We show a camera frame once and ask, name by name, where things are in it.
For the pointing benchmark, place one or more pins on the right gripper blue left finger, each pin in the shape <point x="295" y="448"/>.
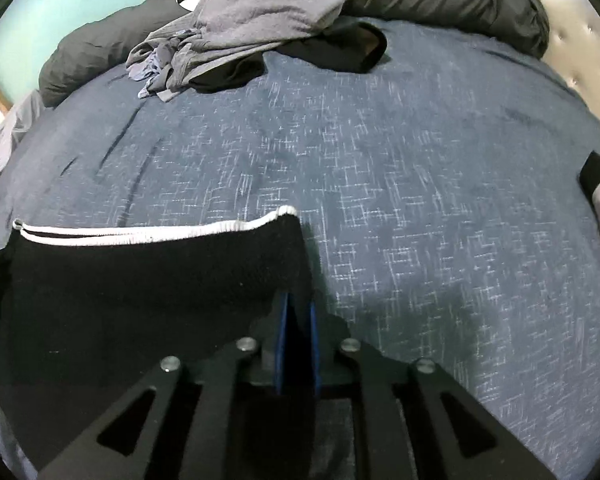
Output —
<point x="175" y="422"/>

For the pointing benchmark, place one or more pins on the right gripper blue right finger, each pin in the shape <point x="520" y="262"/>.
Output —
<point x="412" y="420"/>

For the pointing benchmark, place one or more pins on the black knit sweater white trim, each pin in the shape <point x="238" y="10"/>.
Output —
<point x="84" y="313"/>

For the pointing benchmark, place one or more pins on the blue-grey crumpled cloth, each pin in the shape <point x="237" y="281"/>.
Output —
<point x="154" y="71"/>

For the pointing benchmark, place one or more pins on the blue patterned bed sheet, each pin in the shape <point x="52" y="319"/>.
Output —
<point x="439" y="205"/>

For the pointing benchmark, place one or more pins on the grey t-shirt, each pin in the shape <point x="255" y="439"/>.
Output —
<point x="220" y="31"/>

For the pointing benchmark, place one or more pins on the cream tufted headboard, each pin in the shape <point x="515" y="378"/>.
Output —
<point x="574" y="50"/>

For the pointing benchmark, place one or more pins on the dark grey rolled duvet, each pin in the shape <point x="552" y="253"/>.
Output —
<point x="95" y="47"/>

